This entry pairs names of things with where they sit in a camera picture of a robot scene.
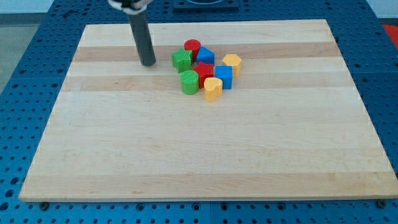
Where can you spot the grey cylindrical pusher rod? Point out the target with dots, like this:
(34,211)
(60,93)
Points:
(141,34)

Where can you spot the yellow heart block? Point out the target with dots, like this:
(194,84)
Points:
(213,88)

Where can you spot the light wooden board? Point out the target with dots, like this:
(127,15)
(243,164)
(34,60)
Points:
(293,126)

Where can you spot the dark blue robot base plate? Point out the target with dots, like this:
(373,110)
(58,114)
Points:
(206,5)

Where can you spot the red cylinder block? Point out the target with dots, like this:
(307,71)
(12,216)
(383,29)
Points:
(193,45)

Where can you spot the green cylinder block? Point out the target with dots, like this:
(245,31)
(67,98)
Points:
(189,82)

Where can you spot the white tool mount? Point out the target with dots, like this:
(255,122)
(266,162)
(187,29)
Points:
(130,7)

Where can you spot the blue triangle block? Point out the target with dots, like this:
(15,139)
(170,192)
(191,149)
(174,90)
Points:
(205,55)

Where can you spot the yellow hexagon block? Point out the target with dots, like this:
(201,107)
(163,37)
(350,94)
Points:
(234,61)

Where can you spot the red star block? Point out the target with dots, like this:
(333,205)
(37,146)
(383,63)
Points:
(204,71)

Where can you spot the green star block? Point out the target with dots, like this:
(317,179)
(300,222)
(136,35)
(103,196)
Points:
(182,60)

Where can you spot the blue cube block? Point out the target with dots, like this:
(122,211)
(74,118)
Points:
(225,74)

